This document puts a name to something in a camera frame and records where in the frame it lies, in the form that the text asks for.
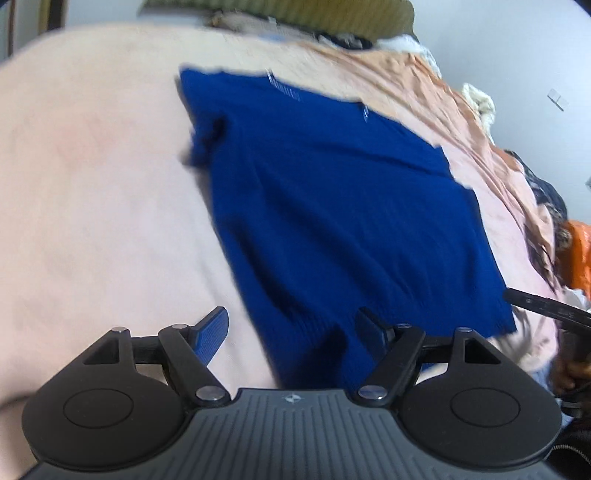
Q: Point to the grey striped pillow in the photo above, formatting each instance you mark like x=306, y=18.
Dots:
x=239, y=22

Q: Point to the orange plastic bag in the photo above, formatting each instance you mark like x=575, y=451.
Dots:
x=577, y=258

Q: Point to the person's right hand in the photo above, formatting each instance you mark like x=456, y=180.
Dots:
x=566, y=375

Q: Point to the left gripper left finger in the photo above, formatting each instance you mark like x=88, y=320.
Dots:
x=125, y=399

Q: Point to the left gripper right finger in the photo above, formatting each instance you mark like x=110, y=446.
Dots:
x=457, y=398

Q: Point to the olive striped headboard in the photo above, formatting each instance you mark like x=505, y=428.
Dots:
x=369, y=19

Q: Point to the dark floral cloth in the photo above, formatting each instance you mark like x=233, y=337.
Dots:
x=546, y=195

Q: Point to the peach orange blanket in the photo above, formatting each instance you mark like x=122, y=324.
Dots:
x=403, y=87

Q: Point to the blue knit garment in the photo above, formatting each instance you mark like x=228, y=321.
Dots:
x=324, y=207

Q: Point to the white patterned pillow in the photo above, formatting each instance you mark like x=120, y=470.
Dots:
x=408, y=44

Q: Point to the cream quilted comforter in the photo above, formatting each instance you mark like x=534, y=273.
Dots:
x=483, y=107

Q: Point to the white light switch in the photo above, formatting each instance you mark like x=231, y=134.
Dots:
x=557, y=99

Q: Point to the pink bed sheet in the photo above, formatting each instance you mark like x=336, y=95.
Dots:
x=102, y=223

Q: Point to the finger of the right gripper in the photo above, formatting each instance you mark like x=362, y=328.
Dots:
x=568, y=315

